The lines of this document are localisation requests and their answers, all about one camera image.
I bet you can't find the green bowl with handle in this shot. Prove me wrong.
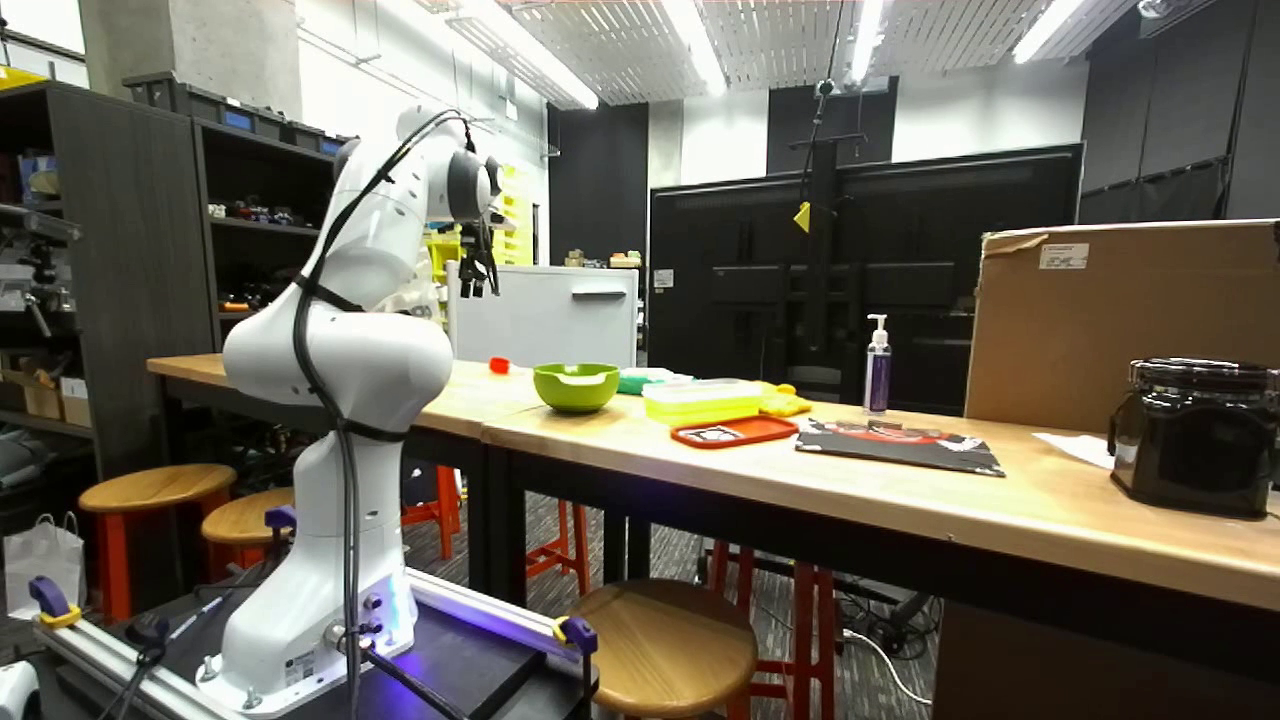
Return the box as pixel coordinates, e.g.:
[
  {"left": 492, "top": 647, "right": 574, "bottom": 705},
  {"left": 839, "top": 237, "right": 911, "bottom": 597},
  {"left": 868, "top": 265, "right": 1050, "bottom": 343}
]
[{"left": 527, "top": 357, "right": 621, "bottom": 414}]

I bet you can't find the white paper bag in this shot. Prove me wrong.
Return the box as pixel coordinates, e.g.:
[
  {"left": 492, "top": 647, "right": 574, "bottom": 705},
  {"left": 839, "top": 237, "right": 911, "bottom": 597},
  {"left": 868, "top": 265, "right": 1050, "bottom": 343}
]
[{"left": 0, "top": 515, "right": 93, "bottom": 619}]

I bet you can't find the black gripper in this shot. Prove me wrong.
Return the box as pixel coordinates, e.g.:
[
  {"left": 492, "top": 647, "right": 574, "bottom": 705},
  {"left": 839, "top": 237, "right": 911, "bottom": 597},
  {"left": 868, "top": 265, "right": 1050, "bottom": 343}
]
[{"left": 452, "top": 214, "right": 505, "bottom": 299}]

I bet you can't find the white floor cable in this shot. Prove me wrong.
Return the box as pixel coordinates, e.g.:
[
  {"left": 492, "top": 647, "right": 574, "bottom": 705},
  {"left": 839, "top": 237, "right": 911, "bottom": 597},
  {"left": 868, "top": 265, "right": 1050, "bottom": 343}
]
[{"left": 837, "top": 624, "right": 934, "bottom": 709}]

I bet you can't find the white paper sheet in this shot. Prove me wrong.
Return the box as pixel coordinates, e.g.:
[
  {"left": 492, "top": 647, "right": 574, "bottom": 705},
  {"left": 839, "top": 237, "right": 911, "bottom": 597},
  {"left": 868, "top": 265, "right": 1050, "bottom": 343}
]
[{"left": 1032, "top": 423, "right": 1115, "bottom": 473}]

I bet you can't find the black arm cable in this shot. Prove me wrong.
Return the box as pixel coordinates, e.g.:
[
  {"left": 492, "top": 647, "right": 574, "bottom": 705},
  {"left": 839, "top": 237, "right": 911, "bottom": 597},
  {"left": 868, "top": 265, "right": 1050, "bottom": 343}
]
[{"left": 286, "top": 108, "right": 485, "bottom": 712}]

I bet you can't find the large black monitor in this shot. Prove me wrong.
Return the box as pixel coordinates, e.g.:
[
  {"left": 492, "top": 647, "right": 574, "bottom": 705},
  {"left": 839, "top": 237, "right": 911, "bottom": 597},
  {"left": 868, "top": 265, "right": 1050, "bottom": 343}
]
[{"left": 644, "top": 140, "right": 1084, "bottom": 412}]

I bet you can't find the red lid with marker tag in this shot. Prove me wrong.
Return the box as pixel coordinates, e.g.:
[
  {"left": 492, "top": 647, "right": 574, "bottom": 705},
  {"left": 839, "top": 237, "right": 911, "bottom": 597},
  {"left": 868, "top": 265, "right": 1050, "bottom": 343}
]
[{"left": 668, "top": 412, "right": 799, "bottom": 451}]

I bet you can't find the large cardboard box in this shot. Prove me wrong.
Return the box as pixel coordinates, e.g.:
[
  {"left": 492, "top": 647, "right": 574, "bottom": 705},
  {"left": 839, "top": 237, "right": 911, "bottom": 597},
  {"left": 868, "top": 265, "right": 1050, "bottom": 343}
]
[{"left": 961, "top": 214, "right": 1280, "bottom": 433}]

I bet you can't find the dark grey shelving unit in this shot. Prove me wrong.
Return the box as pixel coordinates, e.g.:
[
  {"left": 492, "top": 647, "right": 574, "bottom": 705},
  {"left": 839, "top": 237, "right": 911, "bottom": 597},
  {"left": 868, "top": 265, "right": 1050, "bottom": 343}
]
[{"left": 0, "top": 78, "right": 222, "bottom": 482}]

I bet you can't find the purple pump sanitizer bottle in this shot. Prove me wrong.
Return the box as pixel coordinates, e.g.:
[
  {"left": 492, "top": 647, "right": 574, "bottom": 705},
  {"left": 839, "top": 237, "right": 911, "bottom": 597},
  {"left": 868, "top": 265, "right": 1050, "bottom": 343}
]
[{"left": 859, "top": 307, "right": 896, "bottom": 414}]

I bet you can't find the black shelving unit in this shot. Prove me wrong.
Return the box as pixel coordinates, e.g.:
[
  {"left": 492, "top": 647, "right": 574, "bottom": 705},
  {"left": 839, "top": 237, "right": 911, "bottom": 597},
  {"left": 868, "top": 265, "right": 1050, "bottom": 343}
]
[{"left": 122, "top": 70, "right": 363, "bottom": 352}]

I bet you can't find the ceiling light strip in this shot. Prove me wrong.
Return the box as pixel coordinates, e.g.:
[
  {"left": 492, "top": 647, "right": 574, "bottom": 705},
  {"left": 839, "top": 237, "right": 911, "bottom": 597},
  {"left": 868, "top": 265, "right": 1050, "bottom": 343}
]
[
  {"left": 657, "top": 0, "right": 732, "bottom": 98},
  {"left": 844, "top": 0, "right": 890, "bottom": 86},
  {"left": 442, "top": 0, "right": 600, "bottom": 114},
  {"left": 1007, "top": 0, "right": 1088, "bottom": 67}
]

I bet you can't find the round wooden stool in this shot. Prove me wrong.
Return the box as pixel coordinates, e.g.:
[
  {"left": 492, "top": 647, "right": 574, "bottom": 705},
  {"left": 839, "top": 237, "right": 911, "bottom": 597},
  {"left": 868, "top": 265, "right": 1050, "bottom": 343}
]
[
  {"left": 566, "top": 574, "right": 758, "bottom": 720},
  {"left": 194, "top": 482, "right": 299, "bottom": 579},
  {"left": 77, "top": 459, "right": 239, "bottom": 624}
]

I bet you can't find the black monitor stand pole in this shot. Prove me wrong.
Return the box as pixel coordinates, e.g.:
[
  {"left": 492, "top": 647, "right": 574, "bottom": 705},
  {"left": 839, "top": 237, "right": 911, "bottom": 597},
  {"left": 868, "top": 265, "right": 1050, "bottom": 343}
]
[{"left": 797, "top": 74, "right": 857, "bottom": 396}]

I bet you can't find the black glossy jar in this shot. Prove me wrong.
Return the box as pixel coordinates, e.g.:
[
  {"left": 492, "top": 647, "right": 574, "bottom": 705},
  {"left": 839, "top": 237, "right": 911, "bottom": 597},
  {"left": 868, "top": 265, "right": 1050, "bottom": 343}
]
[{"left": 1105, "top": 352, "right": 1280, "bottom": 520}]

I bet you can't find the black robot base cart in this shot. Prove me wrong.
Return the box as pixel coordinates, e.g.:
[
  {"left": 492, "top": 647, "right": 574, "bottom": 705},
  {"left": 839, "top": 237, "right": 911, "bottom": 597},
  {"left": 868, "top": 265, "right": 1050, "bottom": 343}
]
[{"left": 23, "top": 562, "right": 602, "bottom": 720}]

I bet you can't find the orange legged stool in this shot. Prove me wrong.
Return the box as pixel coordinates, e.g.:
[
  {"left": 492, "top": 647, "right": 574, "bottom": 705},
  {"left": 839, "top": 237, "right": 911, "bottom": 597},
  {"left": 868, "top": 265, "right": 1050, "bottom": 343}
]
[
  {"left": 703, "top": 535, "right": 847, "bottom": 720},
  {"left": 519, "top": 494, "right": 596, "bottom": 597},
  {"left": 395, "top": 455, "right": 473, "bottom": 562}
]

